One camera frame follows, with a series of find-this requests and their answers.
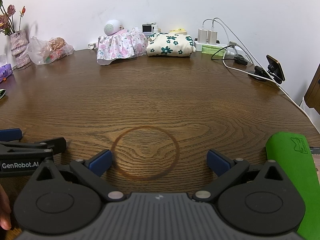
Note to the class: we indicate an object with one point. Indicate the green packet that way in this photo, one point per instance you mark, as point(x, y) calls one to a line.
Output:
point(2, 94)

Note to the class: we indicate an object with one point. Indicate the green foam pad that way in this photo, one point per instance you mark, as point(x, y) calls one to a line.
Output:
point(287, 150)

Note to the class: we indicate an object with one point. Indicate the purple packet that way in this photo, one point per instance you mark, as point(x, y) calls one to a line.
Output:
point(5, 70)

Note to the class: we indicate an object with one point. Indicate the small grey device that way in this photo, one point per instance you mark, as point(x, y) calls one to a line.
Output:
point(147, 28)

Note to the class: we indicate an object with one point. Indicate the clear plastic snack bag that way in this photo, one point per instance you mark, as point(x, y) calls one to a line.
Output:
point(50, 50)

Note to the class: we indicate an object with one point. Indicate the green transparent box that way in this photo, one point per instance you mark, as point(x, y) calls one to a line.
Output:
point(215, 50)

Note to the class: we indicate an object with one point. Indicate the white charger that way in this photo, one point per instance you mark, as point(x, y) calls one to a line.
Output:
point(212, 37)
point(202, 35)

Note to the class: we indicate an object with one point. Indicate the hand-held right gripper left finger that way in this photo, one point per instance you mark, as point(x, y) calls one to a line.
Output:
point(101, 162)

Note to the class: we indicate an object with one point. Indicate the black phone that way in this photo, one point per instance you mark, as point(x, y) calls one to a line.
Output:
point(275, 65)

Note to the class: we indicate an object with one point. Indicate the cream floral folded garment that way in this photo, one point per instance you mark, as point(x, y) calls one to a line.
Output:
point(170, 45)

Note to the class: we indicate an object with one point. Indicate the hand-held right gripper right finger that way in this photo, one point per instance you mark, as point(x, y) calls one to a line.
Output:
point(217, 161)

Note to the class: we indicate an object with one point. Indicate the white power strip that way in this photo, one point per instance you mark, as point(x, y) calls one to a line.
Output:
point(198, 45)

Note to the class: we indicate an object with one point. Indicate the small white bottle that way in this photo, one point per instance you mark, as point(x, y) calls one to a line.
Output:
point(156, 29)

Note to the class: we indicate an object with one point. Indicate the pink floral garment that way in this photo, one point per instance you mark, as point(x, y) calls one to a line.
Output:
point(120, 46)

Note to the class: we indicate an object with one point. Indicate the white round speaker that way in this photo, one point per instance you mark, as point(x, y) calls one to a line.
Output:
point(111, 26)

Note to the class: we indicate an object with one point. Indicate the black phone holder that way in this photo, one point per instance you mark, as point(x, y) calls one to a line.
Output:
point(260, 72)

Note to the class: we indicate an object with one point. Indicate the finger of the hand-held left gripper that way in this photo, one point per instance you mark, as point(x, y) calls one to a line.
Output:
point(10, 134)
point(56, 145)

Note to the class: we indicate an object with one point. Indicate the brown wooden furniture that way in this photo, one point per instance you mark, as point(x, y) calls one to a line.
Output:
point(313, 87)

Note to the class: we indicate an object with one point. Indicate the yellow pad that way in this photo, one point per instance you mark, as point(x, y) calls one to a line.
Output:
point(178, 30)

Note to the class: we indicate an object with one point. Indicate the person's left hand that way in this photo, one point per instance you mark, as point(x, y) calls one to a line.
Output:
point(3, 212)

